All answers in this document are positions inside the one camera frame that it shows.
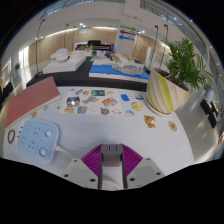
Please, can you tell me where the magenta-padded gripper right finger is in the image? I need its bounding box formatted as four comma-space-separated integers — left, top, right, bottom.
121, 143, 166, 190

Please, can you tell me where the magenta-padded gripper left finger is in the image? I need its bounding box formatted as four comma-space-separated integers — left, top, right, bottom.
62, 143, 103, 190

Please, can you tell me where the small purple-grey charger block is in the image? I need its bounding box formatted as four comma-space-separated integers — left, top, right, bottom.
97, 143, 129, 191

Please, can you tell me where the small brown figure sticker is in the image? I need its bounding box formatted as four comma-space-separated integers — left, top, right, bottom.
143, 114, 157, 130

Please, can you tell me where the small round orange sticker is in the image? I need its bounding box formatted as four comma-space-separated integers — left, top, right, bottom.
167, 120, 179, 132

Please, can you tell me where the light blue power strip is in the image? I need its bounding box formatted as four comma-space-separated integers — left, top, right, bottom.
16, 117, 60, 165

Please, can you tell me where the white sheet of colourful stickers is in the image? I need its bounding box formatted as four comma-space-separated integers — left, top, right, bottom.
59, 86, 148, 118

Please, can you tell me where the potted palm in striped pot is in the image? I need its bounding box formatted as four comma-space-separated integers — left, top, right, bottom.
145, 36, 215, 118

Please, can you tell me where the black display platform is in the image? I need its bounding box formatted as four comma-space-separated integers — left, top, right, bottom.
25, 55, 150, 93

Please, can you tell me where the pink flat board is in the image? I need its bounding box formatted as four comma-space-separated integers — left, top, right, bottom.
4, 75, 63, 131

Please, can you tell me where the group of black chairs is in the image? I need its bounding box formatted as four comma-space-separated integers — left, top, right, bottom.
199, 98, 220, 130
0, 81, 15, 105

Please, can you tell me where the blue-based architectural model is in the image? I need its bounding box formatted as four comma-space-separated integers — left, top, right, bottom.
88, 52, 150, 84

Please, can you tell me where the black piano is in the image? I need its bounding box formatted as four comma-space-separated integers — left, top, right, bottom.
74, 40, 116, 55

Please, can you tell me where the white signpost with coloured arrows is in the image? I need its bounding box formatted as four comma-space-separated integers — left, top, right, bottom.
114, 23, 138, 56

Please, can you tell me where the tall black floor lamp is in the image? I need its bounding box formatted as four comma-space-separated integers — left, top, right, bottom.
148, 24, 160, 70
34, 18, 47, 77

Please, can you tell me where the small distant potted plant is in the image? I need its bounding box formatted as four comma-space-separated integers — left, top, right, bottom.
13, 62, 21, 80

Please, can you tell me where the small brown ring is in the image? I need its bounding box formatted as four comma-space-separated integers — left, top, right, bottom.
6, 129, 17, 145

